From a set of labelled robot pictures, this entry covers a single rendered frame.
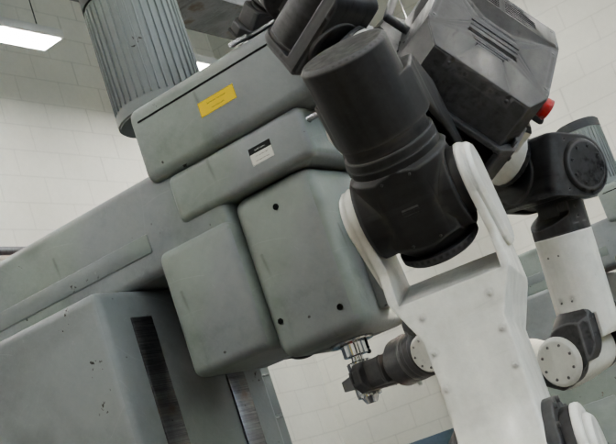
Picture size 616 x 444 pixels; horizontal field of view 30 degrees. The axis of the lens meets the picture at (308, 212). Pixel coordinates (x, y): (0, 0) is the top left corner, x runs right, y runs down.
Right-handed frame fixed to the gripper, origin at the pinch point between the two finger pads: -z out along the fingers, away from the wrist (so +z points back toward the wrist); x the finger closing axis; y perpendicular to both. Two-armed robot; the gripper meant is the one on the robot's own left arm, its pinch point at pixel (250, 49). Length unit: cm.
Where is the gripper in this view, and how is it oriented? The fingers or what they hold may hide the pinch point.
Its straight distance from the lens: 232.1
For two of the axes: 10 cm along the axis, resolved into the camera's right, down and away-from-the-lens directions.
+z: 3.6, -7.9, -4.9
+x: 7.3, -0.9, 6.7
